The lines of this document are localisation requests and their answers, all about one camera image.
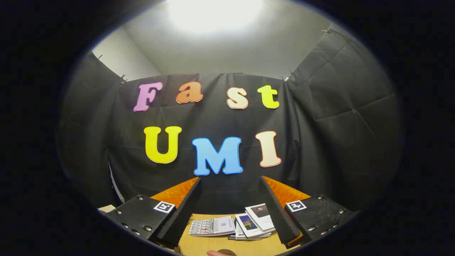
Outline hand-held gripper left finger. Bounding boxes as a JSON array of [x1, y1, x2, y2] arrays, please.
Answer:
[[105, 177, 202, 248]]

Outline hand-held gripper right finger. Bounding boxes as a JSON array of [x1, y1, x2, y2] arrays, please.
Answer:
[[259, 176, 356, 249]]

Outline white booklet with dark photo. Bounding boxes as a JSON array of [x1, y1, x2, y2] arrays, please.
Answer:
[[245, 203, 276, 231]]

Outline grey patterned booklet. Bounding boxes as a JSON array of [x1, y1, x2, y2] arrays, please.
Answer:
[[189, 215, 236, 237]]

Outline booklet with blue photo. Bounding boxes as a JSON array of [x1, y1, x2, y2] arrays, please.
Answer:
[[235, 213, 273, 239]]

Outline plain white booklet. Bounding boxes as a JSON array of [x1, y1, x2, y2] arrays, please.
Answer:
[[229, 228, 262, 241]]

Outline black backdrop cloth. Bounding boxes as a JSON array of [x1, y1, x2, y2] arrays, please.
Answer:
[[59, 27, 404, 215]]

